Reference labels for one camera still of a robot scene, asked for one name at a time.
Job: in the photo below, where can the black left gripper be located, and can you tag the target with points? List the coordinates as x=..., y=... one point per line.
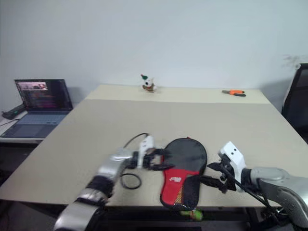
x=150, y=160

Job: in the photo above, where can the dark metal table leg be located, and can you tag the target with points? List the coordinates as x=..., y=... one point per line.
x=251, y=216

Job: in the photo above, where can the open dark laptop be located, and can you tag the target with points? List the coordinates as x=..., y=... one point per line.
x=43, y=96

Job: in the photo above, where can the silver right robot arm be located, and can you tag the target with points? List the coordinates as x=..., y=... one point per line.
x=276, y=183

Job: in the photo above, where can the white side desk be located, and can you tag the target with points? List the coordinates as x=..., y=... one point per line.
x=4, y=131

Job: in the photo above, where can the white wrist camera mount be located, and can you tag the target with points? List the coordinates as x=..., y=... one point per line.
x=232, y=152
x=146, y=143

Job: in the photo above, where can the black and red paddle case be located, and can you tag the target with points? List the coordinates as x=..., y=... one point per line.
x=185, y=158

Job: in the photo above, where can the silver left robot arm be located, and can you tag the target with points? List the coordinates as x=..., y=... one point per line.
x=113, y=166

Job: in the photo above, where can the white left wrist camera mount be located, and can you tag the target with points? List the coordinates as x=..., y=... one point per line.
x=146, y=143

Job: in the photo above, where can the black device with green light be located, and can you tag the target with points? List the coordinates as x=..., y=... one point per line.
x=13, y=111

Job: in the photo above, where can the green fuzzy zipper pendant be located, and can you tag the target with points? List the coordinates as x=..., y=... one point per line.
x=196, y=214

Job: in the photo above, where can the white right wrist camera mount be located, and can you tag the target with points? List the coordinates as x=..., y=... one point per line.
x=232, y=152

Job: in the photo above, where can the white plush dog toy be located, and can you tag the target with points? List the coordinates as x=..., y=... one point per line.
x=147, y=84

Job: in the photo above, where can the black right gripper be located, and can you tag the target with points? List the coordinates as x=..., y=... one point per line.
x=228, y=175

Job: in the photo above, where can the black office chair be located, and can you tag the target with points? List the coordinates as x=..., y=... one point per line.
x=298, y=106

